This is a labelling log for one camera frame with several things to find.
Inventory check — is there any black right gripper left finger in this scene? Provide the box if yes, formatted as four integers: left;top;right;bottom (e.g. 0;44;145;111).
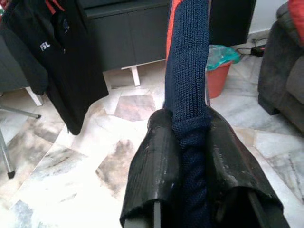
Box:
120;110;184;228

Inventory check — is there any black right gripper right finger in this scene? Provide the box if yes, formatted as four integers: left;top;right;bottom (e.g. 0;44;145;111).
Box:
204;111;292;228

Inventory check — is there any navy garment with red trim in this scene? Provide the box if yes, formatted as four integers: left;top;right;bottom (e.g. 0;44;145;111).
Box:
162;0;216;228

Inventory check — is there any dark grey sofa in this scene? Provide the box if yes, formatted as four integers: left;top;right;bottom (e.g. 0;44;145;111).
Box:
257;0;304;133

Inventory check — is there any orange bin with teal liner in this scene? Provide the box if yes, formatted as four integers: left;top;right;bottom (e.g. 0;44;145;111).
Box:
205;44;242;99

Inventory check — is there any black power adapter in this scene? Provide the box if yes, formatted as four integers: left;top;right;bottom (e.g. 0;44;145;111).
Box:
237;44;266;57

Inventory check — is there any black garment with red trim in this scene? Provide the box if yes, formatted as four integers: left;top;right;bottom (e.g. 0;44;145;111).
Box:
0;0;110;136

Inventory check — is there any black TV console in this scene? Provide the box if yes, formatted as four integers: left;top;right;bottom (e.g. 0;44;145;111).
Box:
0;0;257;107

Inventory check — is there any silver metal clothes rack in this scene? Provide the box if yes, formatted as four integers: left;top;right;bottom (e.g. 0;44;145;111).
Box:
0;104;42;179

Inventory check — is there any red cushion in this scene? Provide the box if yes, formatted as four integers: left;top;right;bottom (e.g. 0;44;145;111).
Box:
287;0;304;46

